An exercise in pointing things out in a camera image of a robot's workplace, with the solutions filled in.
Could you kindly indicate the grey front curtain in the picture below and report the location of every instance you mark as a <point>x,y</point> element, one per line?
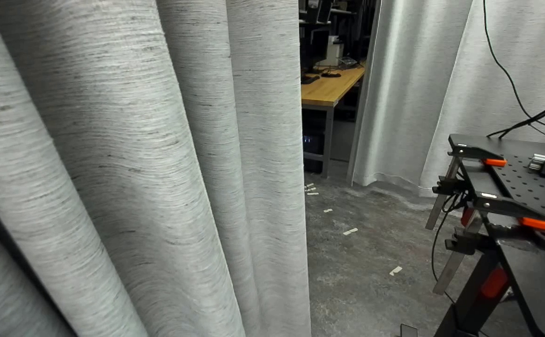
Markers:
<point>150,168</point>

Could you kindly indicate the grey curtain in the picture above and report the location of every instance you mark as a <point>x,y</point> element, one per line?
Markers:
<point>440,67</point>
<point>150,168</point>

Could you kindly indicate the wooden top desk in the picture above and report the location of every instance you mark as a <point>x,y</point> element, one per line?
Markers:
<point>322,95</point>

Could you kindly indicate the grey back curtain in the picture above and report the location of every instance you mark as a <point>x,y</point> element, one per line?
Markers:
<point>440,67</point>

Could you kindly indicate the black perforated work table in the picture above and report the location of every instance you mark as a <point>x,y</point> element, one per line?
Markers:
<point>500,191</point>

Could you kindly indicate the orange handled clamp upper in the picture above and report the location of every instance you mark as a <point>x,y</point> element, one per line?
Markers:
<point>483,155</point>

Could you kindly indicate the orange handled clamp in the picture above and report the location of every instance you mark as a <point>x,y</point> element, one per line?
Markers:
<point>505,206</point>
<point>483,155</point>

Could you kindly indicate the orange handled clamp lower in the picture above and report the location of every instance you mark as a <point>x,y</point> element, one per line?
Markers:
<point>505,206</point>

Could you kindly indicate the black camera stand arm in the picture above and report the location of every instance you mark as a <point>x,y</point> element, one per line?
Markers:
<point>528,120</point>

